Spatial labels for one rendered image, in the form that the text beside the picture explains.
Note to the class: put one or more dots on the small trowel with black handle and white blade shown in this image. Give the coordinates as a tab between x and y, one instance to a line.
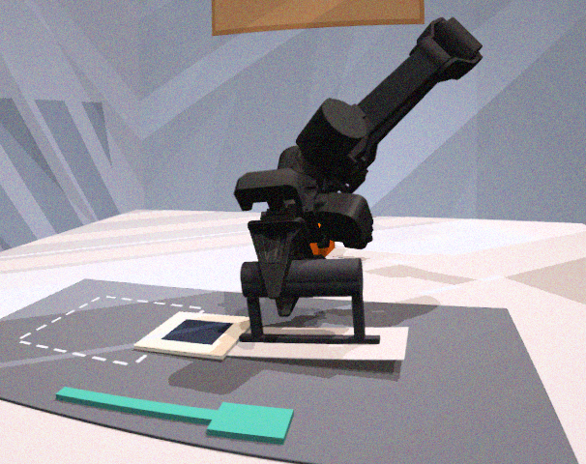
316	278

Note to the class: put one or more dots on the cream square tile with dark center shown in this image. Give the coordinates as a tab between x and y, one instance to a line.
196	335

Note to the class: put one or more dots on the teal flat paddle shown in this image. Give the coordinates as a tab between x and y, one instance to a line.
233	421

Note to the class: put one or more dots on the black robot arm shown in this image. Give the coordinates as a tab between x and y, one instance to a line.
340	141

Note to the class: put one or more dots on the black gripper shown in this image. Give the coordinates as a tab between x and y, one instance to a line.
283	233

